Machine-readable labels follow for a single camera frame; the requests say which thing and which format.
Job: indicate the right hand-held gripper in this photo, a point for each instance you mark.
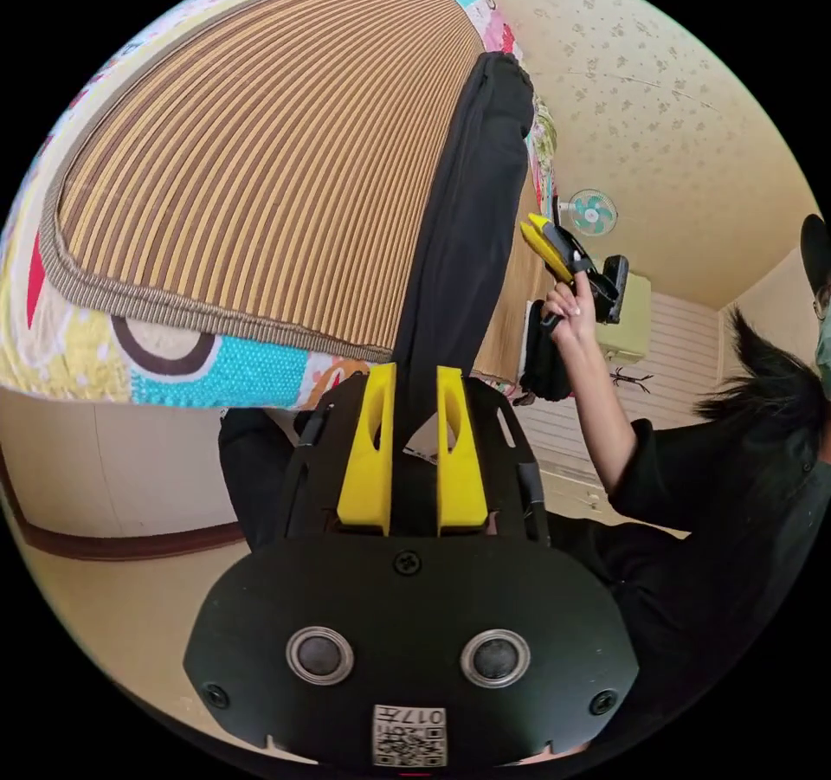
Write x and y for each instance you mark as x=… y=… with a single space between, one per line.
x=578 y=259

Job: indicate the person's right hand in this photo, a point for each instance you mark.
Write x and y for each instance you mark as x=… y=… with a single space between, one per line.
x=574 y=312

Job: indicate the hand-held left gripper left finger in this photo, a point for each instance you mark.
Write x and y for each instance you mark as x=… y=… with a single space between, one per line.
x=365 y=468

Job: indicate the black pants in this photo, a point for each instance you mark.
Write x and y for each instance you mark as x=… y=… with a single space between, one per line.
x=467 y=208

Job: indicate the white and teal fan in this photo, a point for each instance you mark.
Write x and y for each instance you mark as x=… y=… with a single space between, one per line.
x=592 y=214

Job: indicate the person's right forearm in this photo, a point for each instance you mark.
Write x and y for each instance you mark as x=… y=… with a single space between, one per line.
x=600 y=403

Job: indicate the person's body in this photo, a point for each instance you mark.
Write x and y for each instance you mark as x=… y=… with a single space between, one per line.
x=714 y=520

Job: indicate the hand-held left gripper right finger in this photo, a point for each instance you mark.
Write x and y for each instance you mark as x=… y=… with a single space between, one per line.
x=459 y=468

